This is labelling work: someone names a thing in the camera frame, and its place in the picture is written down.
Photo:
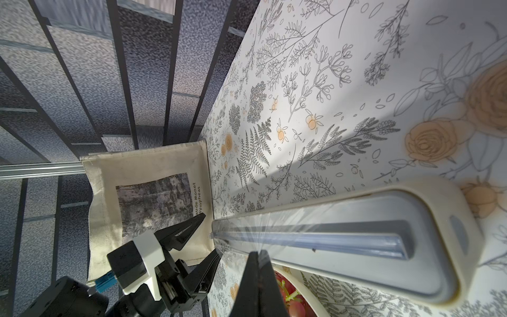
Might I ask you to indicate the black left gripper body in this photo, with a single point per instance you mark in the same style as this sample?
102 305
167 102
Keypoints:
170 280

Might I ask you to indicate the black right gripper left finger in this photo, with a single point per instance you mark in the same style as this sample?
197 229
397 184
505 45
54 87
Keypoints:
247 303

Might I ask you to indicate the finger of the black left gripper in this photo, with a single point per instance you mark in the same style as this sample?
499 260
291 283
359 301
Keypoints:
177 236
199 281

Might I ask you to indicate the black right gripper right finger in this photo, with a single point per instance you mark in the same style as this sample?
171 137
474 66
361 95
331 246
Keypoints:
271 303

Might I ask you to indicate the patterned plate with rim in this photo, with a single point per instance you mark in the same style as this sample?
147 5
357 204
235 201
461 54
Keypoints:
305 292

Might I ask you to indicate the cream plastic wrap dispenser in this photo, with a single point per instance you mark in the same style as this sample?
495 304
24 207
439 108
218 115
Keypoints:
416 239

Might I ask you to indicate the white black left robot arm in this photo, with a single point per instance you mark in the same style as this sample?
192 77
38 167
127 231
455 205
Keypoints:
67 297

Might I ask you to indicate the red grape bunch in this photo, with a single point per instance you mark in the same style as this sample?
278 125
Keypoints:
296 304

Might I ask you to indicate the beige canvas tote bag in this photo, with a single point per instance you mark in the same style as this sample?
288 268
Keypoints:
148 190

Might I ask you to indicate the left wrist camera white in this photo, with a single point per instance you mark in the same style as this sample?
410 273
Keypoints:
134 263

